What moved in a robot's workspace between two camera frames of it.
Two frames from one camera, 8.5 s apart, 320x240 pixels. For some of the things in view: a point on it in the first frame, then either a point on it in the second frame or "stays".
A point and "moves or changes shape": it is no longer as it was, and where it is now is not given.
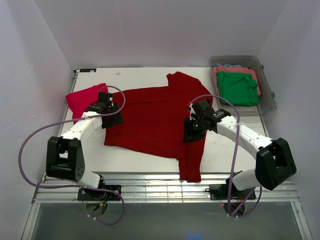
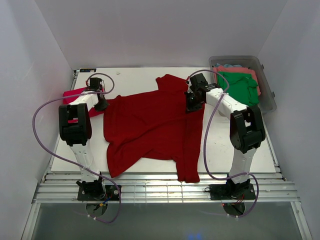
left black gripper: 117,119 → 103,106
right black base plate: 220,192 stays
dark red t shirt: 154,120 moves or changes shape
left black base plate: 85,194 stays
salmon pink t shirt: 226,69 stays
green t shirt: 239,89 stays
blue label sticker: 87,70 stays
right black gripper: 189,135 → 189,107
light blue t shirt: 228,65 stays
